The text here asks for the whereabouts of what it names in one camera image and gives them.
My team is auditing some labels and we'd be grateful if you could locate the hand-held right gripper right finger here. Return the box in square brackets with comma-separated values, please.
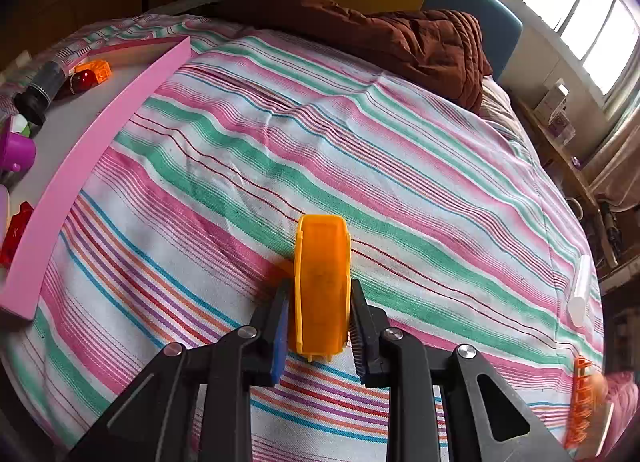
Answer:
[350, 279, 573, 462]

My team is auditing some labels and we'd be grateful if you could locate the purple and white carton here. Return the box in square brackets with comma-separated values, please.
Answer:
[547, 109, 576, 145]

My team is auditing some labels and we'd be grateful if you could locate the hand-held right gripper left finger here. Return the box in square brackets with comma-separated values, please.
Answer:
[65, 278, 293, 462]

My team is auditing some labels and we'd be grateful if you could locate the red plastic toy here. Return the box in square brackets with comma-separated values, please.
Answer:
[0, 202, 35, 267]

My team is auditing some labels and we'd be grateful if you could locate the orange plastic mould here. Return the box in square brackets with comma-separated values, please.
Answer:
[293, 214, 352, 363]

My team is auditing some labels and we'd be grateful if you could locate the pink-rimmed white tray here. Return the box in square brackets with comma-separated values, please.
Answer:
[0, 36, 192, 321]

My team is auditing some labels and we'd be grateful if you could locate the orange toy with red ball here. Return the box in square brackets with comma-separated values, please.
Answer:
[69, 59, 112, 95]

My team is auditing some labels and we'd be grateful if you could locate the rust brown quilt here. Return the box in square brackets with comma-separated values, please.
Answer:
[220, 0, 493, 115]

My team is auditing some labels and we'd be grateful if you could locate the striped blanket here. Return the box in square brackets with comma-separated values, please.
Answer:
[0, 12, 608, 462]

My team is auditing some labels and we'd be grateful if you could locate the black cylinder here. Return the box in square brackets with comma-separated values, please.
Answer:
[14, 60, 68, 125]

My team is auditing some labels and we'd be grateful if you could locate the cluttered side table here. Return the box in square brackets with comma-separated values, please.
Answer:
[595, 199, 640, 368]

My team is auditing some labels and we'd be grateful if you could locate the person's reddish garment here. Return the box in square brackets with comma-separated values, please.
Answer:
[592, 369, 640, 458]

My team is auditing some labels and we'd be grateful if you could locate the white plastic tube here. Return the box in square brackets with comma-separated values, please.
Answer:
[567, 254, 592, 327]

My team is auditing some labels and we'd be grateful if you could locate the beige curtain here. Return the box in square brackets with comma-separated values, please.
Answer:
[585, 106, 640, 207]

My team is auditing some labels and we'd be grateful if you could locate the orange plastic comb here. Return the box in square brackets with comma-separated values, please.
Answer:
[565, 356, 593, 449]

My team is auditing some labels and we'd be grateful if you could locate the wooden ledge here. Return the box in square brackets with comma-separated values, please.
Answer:
[515, 96, 601, 213]

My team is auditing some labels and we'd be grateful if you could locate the magenta plastic strainer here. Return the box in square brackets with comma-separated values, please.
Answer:
[0, 129, 38, 173]

